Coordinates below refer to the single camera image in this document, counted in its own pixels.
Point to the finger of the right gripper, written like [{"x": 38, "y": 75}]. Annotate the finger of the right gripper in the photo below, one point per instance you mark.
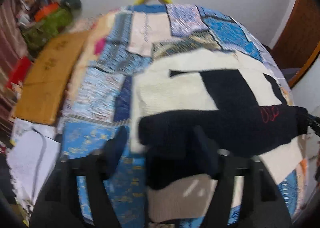
[{"x": 313, "y": 122}]

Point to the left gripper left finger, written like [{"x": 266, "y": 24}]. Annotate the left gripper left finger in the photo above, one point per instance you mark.
[{"x": 75, "y": 194}]

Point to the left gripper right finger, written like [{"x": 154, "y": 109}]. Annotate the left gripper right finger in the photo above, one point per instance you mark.
[{"x": 261, "y": 203}]

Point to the black and white striped sweater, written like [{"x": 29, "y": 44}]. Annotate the black and white striped sweater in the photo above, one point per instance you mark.
[{"x": 187, "y": 106}]

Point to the brown wooden door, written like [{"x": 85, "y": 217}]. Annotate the brown wooden door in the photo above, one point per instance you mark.
[{"x": 298, "y": 44}]

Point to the blue patchwork bedspread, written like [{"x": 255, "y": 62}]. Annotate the blue patchwork bedspread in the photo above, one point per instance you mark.
[{"x": 124, "y": 42}]

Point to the wooden lap desk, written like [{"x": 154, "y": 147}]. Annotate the wooden lap desk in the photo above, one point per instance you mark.
[{"x": 45, "y": 84}]

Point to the red box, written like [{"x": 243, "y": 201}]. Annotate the red box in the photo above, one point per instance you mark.
[{"x": 19, "y": 72}]

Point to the striped red curtain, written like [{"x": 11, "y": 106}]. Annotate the striped red curtain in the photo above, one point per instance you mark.
[{"x": 13, "y": 47}]

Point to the orange box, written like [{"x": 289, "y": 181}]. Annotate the orange box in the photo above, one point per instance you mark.
[{"x": 45, "y": 11}]

